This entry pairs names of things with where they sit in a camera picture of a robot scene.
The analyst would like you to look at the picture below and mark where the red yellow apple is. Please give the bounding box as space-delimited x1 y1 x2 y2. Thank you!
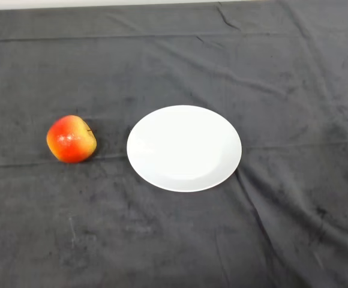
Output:
46 115 98 164

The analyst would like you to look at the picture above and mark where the white round plate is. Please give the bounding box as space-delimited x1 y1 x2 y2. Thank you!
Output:
126 104 243 193

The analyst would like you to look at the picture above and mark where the black cloth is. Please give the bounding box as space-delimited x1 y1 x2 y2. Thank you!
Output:
0 0 348 288

